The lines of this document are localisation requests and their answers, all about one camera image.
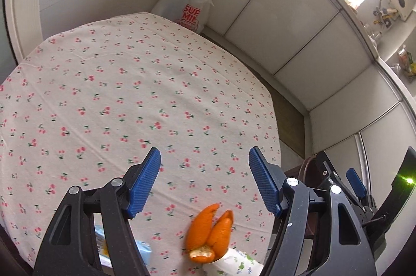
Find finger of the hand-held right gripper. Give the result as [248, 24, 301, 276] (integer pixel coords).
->
[345, 168, 378, 212]
[313, 150, 350, 190]

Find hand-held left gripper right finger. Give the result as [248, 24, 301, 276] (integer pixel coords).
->
[248, 146, 378, 276]

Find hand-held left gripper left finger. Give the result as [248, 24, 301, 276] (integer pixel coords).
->
[32, 147, 162, 276]

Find dark brown bin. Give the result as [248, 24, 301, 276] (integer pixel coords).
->
[283, 154, 329, 238]

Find light blue milk carton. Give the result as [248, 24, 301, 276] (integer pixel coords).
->
[94, 223, 154, 269]

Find orange peel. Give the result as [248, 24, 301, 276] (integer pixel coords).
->
[185, 203, 235, 264]

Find white printed paper cup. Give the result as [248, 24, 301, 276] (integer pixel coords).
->
[201, 248, 264, 276]

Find green and yellow packets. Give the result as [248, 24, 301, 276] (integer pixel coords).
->
[397, 46, 416, 79]

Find white kitchen cabinets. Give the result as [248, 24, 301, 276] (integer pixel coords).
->
[198, 0, 416, 199]

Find white kitchen countertop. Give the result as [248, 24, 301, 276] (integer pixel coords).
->
[270, 0, 416, 103]

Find white water heater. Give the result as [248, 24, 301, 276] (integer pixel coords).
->
[381, 0, 414, 22]

